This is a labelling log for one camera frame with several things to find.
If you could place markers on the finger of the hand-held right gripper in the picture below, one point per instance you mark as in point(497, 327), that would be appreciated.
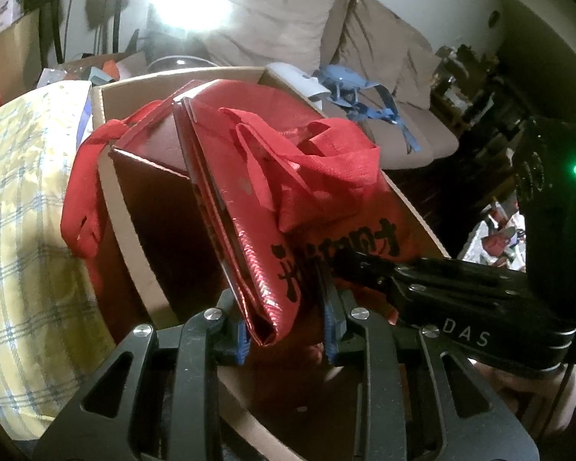
point(413, 293)
point(389, 264)

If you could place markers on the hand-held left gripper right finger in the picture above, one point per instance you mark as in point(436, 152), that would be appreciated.
point(330, 341)

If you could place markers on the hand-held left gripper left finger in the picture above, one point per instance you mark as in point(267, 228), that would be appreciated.
point(242, 345)

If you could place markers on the red plastic bag bundle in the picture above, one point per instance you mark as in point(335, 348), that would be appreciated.
point(249, 230)

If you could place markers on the large cardboard box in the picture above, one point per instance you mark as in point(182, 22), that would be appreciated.
point(129, 249)

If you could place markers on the person's right hand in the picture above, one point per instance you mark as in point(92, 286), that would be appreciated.
point(518, 394)

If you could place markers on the newspaper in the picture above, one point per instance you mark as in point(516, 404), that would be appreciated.
point(475, 249)

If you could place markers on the brown sofa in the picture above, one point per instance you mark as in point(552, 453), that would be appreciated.
point(413, 144)

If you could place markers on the dark cluttered shelf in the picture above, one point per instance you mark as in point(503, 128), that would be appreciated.
point(470, 81)

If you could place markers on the small brown sofa cushion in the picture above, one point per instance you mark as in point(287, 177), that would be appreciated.
point(417, 77)

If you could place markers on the white dome-shaped device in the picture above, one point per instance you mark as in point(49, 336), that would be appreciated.
point(293, 74)

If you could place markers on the medium brown sofa cushion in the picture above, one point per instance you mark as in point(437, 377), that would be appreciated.
point(374, 43)

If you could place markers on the yellow plaid tablecloth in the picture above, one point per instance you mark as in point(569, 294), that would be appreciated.
point(29, 201)

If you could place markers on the large brown sofa cushion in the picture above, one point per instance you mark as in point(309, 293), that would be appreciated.
point(278, 19)

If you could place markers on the white and blue bag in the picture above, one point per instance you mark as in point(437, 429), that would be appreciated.
point(84, 115)

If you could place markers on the open box of clutter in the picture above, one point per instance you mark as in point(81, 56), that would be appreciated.
point(101, 69)

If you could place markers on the black speaker stand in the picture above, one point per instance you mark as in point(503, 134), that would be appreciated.
point(110, 19)
point(55, 33)

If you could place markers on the brown cardboard carton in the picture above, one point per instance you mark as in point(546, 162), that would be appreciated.
point(19, 57)

